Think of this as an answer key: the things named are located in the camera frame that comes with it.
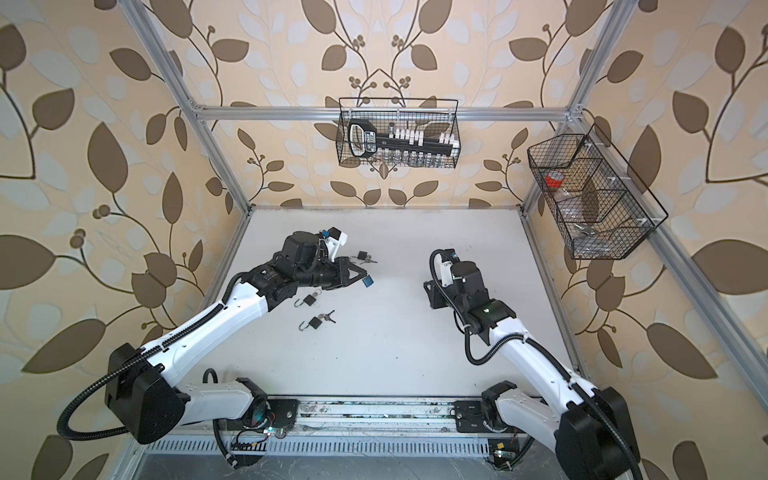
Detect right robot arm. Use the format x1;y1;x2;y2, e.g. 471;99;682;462
423;249;643;479

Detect side wire basket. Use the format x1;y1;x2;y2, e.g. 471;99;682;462
527;125;668;260

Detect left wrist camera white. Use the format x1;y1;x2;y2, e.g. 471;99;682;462
320;227;348;263

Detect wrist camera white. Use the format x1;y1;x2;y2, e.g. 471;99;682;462
432;249;460;288
320;227;348;263

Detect back wire basket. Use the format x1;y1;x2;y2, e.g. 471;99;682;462
335;96;462;169

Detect red capped item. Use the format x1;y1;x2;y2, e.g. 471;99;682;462
544;170;565;192

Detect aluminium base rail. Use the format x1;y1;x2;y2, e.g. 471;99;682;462
137;394;628;460

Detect clear plastic bag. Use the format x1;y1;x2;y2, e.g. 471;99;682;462
567;213;635;260

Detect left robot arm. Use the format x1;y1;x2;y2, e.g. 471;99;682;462
56;228;373;445

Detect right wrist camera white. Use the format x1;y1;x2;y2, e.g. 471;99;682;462
432;249;460;288

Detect black padlock front keys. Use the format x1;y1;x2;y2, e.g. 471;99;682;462
298;310;336;332

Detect black socket set holder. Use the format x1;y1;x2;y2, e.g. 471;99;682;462
343;119;461;161

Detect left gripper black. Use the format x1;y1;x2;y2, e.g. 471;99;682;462
293;255;369;289

